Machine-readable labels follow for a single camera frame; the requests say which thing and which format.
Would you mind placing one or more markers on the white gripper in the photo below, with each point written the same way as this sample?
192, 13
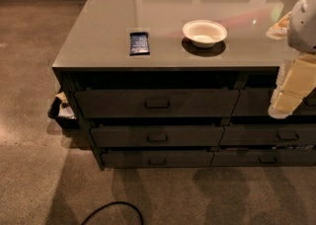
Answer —
303, 25

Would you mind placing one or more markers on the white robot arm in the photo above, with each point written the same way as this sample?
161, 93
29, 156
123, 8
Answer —
301, 35

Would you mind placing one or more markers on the dark grey drawer cabinet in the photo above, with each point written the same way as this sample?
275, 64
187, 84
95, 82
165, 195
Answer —
96, 56

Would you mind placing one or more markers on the white paper bowl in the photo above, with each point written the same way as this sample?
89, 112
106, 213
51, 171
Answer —
204, 33

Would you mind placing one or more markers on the black bin with trash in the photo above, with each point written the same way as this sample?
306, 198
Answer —
62, 113

